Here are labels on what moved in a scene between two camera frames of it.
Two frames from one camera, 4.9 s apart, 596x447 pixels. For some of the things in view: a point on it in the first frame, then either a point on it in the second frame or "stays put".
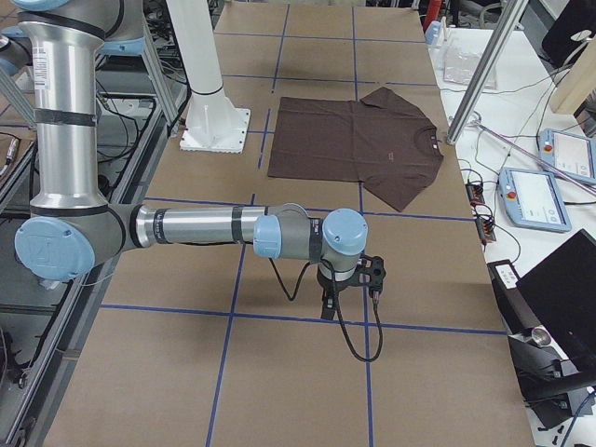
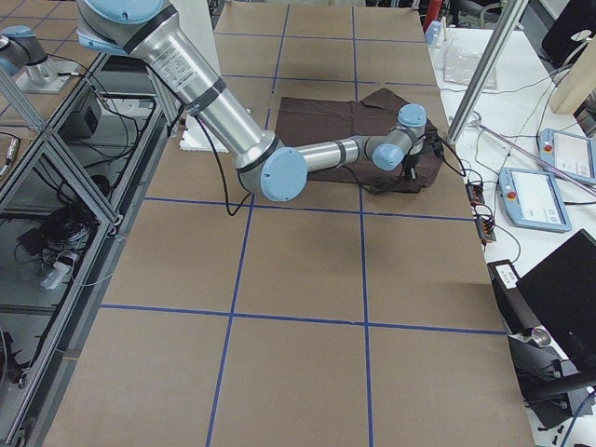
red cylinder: (432, 13) stays put
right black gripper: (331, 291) to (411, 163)
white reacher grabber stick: (535, 156) stays put
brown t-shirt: (380, 142) stays put
